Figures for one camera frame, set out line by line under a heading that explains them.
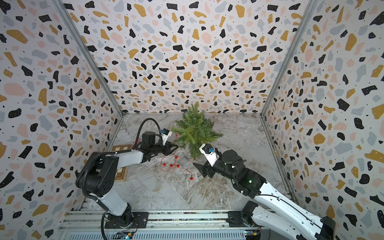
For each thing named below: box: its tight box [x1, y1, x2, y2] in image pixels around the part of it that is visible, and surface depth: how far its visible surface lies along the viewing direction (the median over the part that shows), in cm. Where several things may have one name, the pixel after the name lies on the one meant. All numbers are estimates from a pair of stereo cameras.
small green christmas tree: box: [171, 102, 224, 160], surface depth 77 cm
